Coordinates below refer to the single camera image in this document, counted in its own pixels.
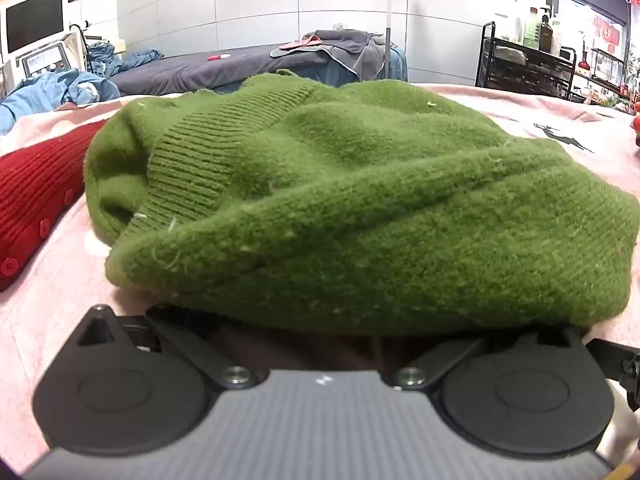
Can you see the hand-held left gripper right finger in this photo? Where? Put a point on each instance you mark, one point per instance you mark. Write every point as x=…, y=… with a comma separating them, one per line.
x=450, y=355

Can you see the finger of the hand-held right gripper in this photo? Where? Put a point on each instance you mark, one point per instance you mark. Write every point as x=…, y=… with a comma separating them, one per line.
x=627, y=360

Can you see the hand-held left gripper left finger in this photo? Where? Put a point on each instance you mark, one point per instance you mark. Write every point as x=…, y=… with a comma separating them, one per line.
x=182, y=336

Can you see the green knit sweater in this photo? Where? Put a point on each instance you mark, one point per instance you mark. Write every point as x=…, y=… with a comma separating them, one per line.
x=350, y=200

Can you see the pink printed blanket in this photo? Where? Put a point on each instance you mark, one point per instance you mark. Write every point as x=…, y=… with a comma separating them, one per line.
x=55, y=290

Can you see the red knit cardigan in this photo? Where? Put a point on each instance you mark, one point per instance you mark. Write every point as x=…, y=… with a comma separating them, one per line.
x=35, y=185

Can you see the dark grey massage bed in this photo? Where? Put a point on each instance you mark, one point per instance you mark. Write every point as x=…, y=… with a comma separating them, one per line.
x=200, y=72

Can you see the large blue cloth pile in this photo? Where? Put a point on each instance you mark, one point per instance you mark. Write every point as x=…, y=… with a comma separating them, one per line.
x=55, y=90

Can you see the red and white tube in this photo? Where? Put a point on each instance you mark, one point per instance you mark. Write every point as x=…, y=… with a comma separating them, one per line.
x=219, y=56

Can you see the small blue cloth pile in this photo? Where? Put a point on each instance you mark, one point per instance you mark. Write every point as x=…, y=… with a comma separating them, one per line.
x=117, y=60

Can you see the black trolley cart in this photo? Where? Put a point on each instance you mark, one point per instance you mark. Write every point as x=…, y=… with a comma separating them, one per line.
x=530, y=67

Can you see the red cloth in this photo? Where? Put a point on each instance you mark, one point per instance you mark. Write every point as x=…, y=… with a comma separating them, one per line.
x=300, y=43

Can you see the grey towel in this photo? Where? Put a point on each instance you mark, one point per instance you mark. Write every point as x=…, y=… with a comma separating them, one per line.
x=350, y=52

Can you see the red paper window decoration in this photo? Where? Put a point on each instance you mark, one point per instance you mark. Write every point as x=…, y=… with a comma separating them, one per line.
x=607, y=34

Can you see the dark bottle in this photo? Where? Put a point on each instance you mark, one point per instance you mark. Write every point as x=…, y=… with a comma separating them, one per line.
x=545, y=34

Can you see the green bottle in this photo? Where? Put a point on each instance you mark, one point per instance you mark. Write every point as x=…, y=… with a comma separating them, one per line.
x=531, y=30

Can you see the white floor lamp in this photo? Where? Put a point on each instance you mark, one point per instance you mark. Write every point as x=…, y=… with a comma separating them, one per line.
x=389, y=20

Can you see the white machine with screen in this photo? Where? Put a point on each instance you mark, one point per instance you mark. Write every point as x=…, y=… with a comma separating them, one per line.
x=35, y=20

